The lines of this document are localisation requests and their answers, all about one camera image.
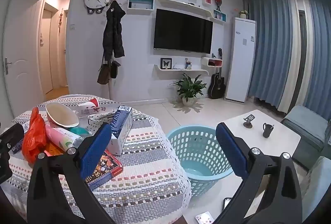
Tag grey sofa stool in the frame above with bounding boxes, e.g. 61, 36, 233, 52
281, 104, 329, 170

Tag white coat rack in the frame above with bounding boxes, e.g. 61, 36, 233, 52
100, 0, 131, 101

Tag teal packet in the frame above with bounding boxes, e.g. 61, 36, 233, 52
69, 127, 90, 137

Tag white door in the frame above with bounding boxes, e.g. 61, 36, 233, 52
3, 0, 43, 121

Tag wall-mounted television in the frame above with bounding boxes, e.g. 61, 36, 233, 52
154, 8, 214, 54

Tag small teal box shelf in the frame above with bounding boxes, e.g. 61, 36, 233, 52
213, 9, 227, 22

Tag black phone stand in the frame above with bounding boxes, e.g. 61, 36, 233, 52
243, 115, 256, 129

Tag potted green plant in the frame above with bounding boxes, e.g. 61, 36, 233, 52
173, 73, 207, 107

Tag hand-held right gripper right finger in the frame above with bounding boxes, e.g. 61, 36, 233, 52
215, 122, 303, 224

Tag curved white wall shelf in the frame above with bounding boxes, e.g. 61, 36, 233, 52
155, 0, 224, 25

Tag black coat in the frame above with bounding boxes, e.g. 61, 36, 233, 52
102, 0, 126, 62

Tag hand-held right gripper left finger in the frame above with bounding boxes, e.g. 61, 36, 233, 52
27, 123, 115, 224

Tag blue white carton box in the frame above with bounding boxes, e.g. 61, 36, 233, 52
108, 105, 133, 156

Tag red illustrated card box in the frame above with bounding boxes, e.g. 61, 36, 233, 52
84, 150, 124, 186

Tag small black bag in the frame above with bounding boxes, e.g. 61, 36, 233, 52
111, 60, 121, 79

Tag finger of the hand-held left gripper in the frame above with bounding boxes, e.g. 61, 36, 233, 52
0, 123, 25, 184

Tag red white paper cup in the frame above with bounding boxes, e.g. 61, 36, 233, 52
78, 98, 112, 116

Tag brown bag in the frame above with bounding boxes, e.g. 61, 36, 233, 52
97, 55, 112, 85

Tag playing cards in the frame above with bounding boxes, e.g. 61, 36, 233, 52
194, 211, 216, 224

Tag white standing air conditioner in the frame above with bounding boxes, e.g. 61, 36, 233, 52
224, 17, 256, 104

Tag orange plastic bag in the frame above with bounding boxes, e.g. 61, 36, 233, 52
21, 107, 49, 164

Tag rounded white pink shelf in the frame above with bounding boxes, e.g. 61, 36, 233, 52
201, 56, 223, 69

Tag blue white striped curtain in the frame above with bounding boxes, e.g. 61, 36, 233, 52
240, 0, 331, 121

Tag clear plastic bottle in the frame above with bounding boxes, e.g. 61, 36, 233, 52
71, 104, 121, 121

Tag hallway door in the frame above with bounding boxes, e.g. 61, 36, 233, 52
41, 4, 59, 95

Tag black acoustic guitar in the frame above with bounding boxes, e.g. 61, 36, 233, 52
208, 67, 226, 99

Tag low white wall shelf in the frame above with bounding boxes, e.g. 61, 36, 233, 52
154, 64, 209, 76

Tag black cup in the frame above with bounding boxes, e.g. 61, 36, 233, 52
262, 122, 275, 139

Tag light blue laundry basket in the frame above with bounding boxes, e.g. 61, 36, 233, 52
166, 125, 235, 197

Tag teal-rimmed box shelf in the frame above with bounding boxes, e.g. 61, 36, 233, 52
127, 0, 155, 11

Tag pink plastic bottle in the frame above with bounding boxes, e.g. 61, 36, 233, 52
45, 124, 85, 150

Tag pale grey sofa seat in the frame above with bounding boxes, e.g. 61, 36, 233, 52
301, 155, 331, 214

